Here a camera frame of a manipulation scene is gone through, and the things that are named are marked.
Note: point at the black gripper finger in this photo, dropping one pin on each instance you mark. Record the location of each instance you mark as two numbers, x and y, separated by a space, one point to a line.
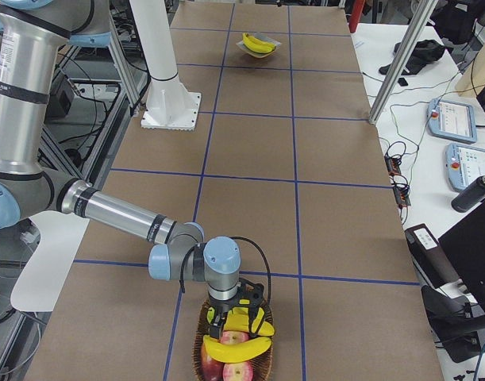
215 331

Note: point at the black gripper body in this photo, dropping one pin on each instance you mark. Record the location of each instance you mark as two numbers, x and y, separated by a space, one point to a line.
219 308

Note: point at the yellow banana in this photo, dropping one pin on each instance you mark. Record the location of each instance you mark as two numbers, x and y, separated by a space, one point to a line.
236 353
238 320
253 47
268 46

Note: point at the woven wicker basket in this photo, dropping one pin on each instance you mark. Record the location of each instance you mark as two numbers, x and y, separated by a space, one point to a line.
261 364

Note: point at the grey square plate orange rim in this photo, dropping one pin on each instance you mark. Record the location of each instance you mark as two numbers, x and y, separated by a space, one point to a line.
261 36

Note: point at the red apple upper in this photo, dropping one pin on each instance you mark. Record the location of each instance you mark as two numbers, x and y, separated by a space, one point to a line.
231 337

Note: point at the red apple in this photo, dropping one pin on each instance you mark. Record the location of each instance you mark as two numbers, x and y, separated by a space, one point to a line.
231 337
238 372

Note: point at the dark red mango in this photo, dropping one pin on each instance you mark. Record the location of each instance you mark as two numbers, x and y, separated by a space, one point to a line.
212 370

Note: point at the red apple lower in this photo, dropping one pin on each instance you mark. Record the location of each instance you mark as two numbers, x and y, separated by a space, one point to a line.
238 372

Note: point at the black box white label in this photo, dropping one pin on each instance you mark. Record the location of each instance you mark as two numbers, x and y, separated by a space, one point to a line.
430 256

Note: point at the orange circuit board strip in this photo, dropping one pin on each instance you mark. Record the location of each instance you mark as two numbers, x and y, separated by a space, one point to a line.
400 184

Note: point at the black monitor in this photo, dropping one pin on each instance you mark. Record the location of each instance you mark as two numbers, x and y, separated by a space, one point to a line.
464 246

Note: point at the lower blue teach pendant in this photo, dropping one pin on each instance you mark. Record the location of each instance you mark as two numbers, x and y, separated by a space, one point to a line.
464 164

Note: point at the blue teach pendant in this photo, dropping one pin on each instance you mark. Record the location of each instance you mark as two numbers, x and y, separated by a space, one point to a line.
464 164
452 120

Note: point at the black water bottle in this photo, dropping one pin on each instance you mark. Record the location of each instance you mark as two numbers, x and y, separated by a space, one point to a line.
472 194

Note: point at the small black box device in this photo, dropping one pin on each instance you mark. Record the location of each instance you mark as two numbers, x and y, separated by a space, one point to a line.
402 82

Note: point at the upper blue teach pendant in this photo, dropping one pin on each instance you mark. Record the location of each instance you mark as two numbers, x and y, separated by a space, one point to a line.
452 120

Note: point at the black jacket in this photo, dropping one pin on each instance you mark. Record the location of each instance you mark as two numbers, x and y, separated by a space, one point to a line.
425 52

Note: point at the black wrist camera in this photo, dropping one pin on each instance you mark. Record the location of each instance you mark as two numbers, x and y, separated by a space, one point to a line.
252 297

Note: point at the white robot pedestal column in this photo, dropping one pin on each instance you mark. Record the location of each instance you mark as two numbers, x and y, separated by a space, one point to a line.
169 105

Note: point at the aluminium frame post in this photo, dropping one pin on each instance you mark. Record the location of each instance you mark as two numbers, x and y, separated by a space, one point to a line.
407 45

